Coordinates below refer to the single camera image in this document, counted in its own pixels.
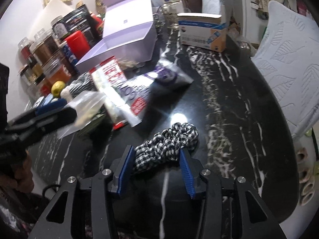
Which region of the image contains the clear plastic bag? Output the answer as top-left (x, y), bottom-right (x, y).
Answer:
top-left (57, 91), bottom-right (106, 139)

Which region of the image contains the black white gingham scrunchie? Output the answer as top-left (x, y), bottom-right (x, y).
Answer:
top-left (133, 122), bottom-right (198, 173)

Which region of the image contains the red white snack packet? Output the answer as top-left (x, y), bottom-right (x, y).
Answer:
top-left (89, 56), bottom-right (127, 130)

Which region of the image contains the purple white snack bag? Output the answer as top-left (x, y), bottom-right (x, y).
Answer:
top-left (114, 59), bottom-right (194, 127)

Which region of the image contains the yellow lemon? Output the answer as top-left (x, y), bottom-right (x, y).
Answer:
top-left (51, 81), bottom-right (66, 98)

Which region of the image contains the striped grey cloth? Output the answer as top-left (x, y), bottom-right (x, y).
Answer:
top-left (65, 72), bottom-right (97, 99)

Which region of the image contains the amber plastic jar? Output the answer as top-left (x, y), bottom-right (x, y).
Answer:
top-left (43, 59), bottom-right (71, 85)

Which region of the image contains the red canister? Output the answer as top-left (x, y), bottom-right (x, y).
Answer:
top-left (65, 30), bottom-right (91, 60)

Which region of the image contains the dark label plastic jar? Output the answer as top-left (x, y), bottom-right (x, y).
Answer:
top-left (51, 15), bottom-right (69, 40)

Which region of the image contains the black coffee pouch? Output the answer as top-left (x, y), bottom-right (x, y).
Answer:
top-left (63, 4), bottom-right (99, 48)

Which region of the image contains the white foam board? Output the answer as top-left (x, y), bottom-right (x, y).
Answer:
top-left (43, 0), bottom-right (72, 22)

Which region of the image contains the lavender gift box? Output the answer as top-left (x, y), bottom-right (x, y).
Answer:
top-left (76, 0), bottom-right (157, 73)

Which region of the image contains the woven straw fan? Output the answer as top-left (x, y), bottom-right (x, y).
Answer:
top-left (95, 0), bottom-right (106, 15)

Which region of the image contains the blue white cardboard box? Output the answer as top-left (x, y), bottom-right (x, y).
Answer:
top-left (177, 13), bottom-right (227, 52)

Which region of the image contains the near light blue cushioned chair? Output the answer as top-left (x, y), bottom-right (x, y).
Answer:
top-left (251, 1), bottom-right (318, 140)

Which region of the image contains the light blue cushioned chair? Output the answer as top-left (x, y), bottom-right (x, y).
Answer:
top-left (202, 0), bottom-right (234, 24)
top-left (251, 1), bottom-right (318, 140)

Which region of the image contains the far light blue cushioned chair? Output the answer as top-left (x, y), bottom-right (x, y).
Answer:
top-left (202, 0), bottom-right (234, 24)

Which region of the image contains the white water bottle with handle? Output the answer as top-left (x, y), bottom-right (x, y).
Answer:
top-left (162, 0), bottom-right (184, 29)

